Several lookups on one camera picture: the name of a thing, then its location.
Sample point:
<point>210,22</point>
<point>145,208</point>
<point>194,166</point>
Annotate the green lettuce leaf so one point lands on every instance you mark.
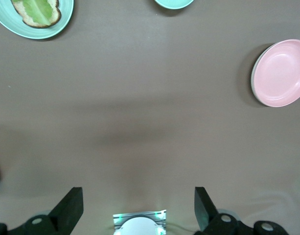
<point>34,11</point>

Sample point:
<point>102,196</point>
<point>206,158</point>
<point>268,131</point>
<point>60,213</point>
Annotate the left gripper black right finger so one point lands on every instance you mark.
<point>208,220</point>

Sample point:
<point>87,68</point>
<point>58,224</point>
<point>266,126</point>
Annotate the green plate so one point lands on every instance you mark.
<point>66,14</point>

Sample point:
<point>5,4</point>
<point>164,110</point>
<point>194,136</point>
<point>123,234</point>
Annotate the pink plate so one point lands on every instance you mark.
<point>279,73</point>

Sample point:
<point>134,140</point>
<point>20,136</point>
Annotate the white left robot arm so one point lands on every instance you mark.
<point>138,227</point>

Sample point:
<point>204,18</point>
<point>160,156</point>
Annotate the toasted bread slice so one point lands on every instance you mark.
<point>56,12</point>

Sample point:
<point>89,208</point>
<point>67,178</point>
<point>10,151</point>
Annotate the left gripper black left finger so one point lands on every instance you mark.
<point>64,215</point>

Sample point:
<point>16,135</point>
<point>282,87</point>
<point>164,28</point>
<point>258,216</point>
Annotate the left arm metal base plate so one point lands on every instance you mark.
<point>140,213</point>

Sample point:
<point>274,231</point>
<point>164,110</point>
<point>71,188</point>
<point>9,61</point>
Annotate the small green bowl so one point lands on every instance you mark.
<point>174,3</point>

